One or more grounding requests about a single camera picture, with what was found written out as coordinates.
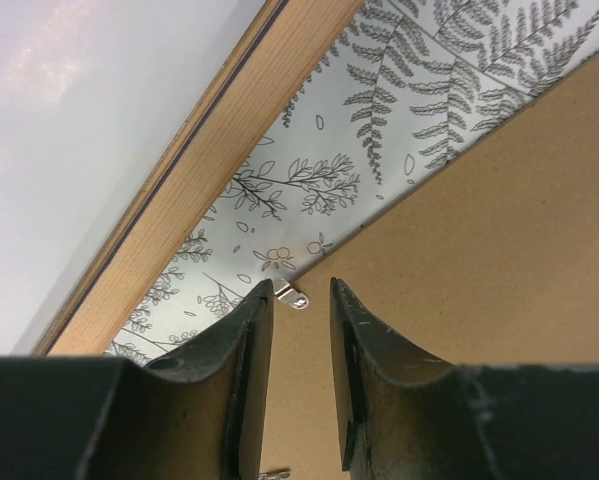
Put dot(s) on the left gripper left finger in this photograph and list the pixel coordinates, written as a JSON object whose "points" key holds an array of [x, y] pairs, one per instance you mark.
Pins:
{"points": [[196, 412]]}

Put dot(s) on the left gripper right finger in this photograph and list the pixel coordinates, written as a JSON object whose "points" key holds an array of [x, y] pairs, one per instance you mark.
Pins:
{"points": [[404, 413]]}

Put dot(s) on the brown cardboard backing board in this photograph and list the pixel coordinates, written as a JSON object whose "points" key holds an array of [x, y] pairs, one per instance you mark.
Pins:
{"points": [[493, 259]]}

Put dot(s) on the wooden picture frame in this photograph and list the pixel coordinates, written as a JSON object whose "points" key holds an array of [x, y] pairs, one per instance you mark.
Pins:
{"points": [[274, 55]]}

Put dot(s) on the boardwalk landscape photo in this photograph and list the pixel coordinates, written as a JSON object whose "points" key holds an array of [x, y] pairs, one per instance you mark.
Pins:
{"points": [[91, 94]]}

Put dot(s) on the floral patterned table mat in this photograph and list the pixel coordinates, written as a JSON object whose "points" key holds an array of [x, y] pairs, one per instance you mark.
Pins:
{"points": [[405, 89]]}

